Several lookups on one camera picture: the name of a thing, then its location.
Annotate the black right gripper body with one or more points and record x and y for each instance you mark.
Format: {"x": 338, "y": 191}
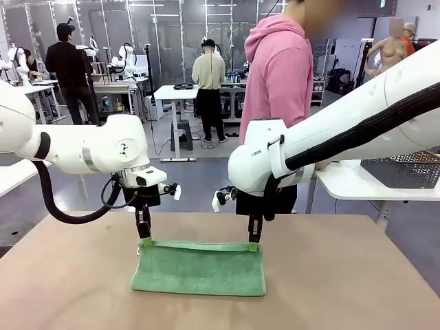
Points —
{"x": 245, "y": 204}

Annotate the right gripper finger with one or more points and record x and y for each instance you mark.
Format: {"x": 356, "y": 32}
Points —
{"x": 252, "y": 230}
{"x": 259, "y": 227}

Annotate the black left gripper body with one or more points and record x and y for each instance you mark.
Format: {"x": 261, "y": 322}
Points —
{"x": 144, "y": 197}

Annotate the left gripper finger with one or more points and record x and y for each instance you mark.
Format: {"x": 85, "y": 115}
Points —
{"x": 140, "y": 223}
{"x": 148, "y": 228}

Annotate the green towel with loop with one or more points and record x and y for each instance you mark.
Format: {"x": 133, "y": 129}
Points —
{"x": 199, "y": 271}

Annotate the dark gray plastic basket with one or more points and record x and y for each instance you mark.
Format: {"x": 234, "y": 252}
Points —
{"x": 398, "y": 172}

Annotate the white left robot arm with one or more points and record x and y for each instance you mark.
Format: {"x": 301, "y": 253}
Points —
{"x": 103, "y": 144}

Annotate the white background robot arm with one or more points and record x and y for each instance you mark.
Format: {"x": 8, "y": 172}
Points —
{"x": 20, "y": 58}
{"x": 125, "y": 58}

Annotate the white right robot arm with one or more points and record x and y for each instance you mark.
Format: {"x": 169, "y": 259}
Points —
{"x": 343, "y": 113}

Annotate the white table with basket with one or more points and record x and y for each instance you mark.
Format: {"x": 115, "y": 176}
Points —
{"x": 347, "y": 185}

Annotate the person's right hand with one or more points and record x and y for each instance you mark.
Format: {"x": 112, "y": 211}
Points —
{"x": 324, "y": 166}

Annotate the white standing desk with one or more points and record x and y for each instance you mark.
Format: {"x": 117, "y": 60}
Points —
{"x": 175, "y": 92}

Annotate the gray work table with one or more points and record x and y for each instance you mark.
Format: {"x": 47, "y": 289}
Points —
{"x": 117, "y": 86}

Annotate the black tray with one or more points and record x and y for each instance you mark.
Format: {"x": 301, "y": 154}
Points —
{"x": 185, "y": 86}

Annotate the black tripod pole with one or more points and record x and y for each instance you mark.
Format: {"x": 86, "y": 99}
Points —
{"x": 91, "y": 86}

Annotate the black round floor base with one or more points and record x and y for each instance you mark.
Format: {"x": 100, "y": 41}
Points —
{"x": 15, "y": 233}

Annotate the white table with gray legs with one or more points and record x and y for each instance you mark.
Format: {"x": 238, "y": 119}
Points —
{"x": 13, "y": 175}

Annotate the wooden shoe rack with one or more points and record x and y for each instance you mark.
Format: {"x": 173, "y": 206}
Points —
{"x": 319, "y": 93}

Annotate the person in cream sweater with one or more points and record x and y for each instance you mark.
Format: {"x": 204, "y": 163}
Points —
{"x": 208, "y": 72}

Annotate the person in pink hoodie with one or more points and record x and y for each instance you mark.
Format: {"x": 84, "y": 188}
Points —
{"x": 282, "y": 68}

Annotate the white workbench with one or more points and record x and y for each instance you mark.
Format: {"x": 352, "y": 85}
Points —
{"x": 44, "y": 91}

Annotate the person in black with cap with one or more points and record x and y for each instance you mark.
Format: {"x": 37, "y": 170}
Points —
{"x": 62, "y": 68}

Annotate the black bag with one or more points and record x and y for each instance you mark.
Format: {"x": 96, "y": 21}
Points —
{"x": 338, "y": 80}

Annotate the seated person in gray top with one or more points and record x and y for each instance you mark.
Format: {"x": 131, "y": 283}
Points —
{"x": 36, "y": 67}

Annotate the bare mannequin with dark pants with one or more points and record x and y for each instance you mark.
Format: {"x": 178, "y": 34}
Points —
{"x": 388, "y": 51}

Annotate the mannequin in orange shirt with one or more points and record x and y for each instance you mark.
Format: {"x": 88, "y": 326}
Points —
{"x": 409, "y": 44}

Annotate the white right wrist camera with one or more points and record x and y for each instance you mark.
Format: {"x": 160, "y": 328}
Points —
{"x": 216, "y": 203}

